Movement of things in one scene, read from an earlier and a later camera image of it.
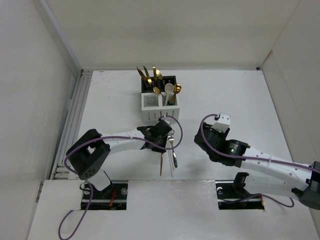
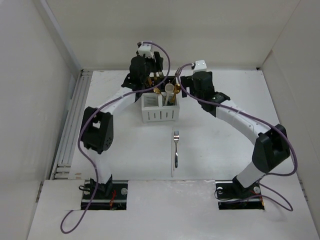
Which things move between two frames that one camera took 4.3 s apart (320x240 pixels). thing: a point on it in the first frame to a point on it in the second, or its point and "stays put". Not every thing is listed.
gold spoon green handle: [177, 89] stays put
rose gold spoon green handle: [156, 90] stays put
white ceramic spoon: [169, 88] stays put
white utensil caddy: [155, 105] stays put
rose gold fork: [161, 162] to [161, 74]
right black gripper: [222, 135] to [187, 81]
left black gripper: [158, 150] to [156, 61]
